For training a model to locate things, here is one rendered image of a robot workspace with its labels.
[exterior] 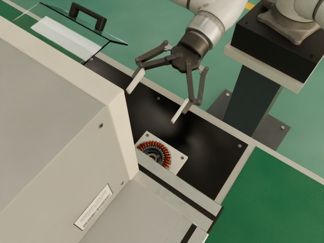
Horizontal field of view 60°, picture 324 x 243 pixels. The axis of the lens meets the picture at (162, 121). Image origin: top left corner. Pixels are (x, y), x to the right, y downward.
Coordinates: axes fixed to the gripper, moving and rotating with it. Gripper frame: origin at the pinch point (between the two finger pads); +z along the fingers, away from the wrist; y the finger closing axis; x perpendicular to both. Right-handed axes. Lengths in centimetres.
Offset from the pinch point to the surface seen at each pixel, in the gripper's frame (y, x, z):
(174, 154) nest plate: -11.6, -13.2, 6.5
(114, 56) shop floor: 68, -127, -33
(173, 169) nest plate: -13.8, -11.5, 10.4
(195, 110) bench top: -8.7, -23.0, -9.9
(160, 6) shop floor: 72, -149, -95
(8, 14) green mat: 79, -38, -3
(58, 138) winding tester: -3.9, 45.2, 13.8
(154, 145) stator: -5.7, -10.3, 7.9
